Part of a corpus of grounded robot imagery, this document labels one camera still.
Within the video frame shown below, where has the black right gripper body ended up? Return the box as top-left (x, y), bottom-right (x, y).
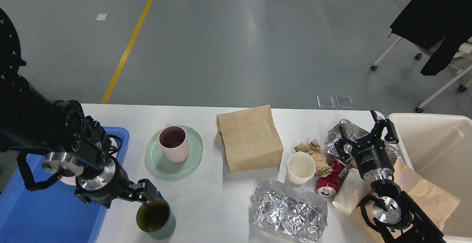
top-left (353, 142), bottom-right (395, 181)

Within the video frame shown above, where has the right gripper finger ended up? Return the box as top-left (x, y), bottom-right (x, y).
top-left (367, 110), bottom-right (399, 146)
top-left (334, 126), bottom-right (360, 164)

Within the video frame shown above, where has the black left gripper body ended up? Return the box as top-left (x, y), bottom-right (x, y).
top-left (74, 157), bottom-right (131, 209)

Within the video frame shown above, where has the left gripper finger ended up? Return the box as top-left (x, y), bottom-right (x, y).
top-left (129, 178), bottom-right (157, 207)

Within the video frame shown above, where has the teal mug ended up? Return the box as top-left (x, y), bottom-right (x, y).
top-left (136, 197), bottom-right (176, 240)

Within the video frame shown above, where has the green plate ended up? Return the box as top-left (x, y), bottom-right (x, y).
top-left (145, 125), bottom-right (203, 177)

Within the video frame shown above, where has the pink mug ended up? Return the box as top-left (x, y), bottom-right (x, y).
top-left (158, 124), bottom-right (190, 163)

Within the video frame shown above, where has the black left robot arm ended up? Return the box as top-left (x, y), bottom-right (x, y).
top-left (0, 10), bottom-right (158, 208)

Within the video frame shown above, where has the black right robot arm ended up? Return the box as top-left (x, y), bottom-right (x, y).
top-left (334, 110), bottom-right (444, 243)

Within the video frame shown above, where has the crumpled foil back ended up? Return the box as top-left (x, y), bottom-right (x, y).
top-left (324, 119), bottom-right (403, 164)

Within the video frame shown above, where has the crumpled brown paper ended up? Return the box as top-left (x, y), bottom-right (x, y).
top-left (294, 139), bottom-right (333, 177)

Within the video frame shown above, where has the white paper cup lying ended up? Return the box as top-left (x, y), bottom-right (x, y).
top-left (332, 169), bottom-right (371, 215)

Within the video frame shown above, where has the pink plate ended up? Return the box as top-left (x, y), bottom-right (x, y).
top-left (60, 135), bottom-right (123, 186)

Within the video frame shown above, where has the crushed red soda can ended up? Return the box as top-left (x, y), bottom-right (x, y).
top-left (314, 159), bottom-right (348, 198)

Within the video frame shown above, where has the white paper cup upright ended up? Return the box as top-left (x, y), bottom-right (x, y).
top-left (284, 151), bottom-right (316, 188)

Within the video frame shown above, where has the white plastic bin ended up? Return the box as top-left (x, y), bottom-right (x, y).
top-left (388, 113), bottom-right (472, 243)

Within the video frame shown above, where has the blue plastic tray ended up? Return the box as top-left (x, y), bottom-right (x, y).
top-left (0, 126), bottom-right (130, 243)

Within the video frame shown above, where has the flat brown paper bag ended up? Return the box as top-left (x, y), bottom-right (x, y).
top-left (352, 160), bottom-right (461, 243)

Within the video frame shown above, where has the crumpled foil tray front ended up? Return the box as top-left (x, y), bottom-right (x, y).
top-left (249, 179), bottom-right (328, 243)

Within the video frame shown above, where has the white rolling chair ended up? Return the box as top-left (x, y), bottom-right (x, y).
top-left (370, 35), bottom-right (472, 114)

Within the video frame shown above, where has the black jacket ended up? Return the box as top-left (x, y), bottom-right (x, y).
top-left (390, 0), bottom-right (472, 76)

